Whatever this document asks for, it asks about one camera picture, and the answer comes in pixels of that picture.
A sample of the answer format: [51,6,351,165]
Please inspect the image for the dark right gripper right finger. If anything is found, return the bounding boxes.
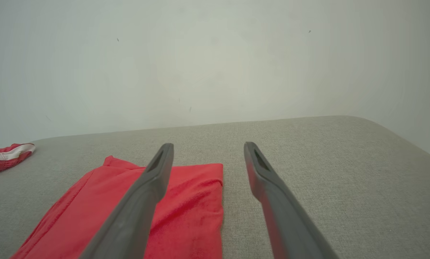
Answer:
[244,141,339,259]

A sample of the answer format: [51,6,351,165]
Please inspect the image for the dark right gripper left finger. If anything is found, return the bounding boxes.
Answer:
[79,143,175,259]

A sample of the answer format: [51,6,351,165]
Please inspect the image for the red Bulls jersey white sleeves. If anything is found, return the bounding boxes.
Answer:
[10,155,224,259]

